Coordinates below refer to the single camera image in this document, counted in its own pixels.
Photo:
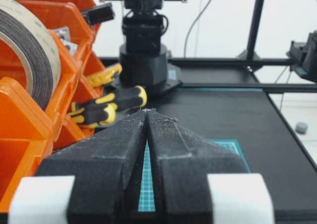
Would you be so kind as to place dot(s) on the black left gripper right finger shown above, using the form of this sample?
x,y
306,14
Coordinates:
x,y
181,160

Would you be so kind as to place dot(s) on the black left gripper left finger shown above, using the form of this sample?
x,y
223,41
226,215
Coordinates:
x,y
107,168

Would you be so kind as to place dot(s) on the yellow black long screwdriver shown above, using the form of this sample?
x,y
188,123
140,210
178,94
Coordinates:
x,y
120,99

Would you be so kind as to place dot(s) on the yellow black short screwdriver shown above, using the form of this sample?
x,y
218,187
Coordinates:
x,y
92,116

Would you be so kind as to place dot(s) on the orange container rack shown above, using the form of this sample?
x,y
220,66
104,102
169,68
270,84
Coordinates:
x,y
29,134

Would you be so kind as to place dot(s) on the green cutting mat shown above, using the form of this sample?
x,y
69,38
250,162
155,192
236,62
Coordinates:
x,y
146,199

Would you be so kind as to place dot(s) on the yellow utility knife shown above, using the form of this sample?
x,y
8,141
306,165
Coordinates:
x,y
106,76

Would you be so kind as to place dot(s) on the small grey cap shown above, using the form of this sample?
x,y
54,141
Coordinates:
x,y
301,127

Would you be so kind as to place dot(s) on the silver metal corner brackets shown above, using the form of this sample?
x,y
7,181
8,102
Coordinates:
x,y
64,34

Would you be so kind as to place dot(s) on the black aluminium extrusion bar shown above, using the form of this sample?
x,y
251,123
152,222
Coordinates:
x,y
98,14

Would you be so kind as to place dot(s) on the beige double-sided tape roll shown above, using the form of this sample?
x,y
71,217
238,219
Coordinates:
x,y
27,36

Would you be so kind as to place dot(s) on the black frame structure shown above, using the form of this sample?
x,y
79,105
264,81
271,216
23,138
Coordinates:
x,y
250,60

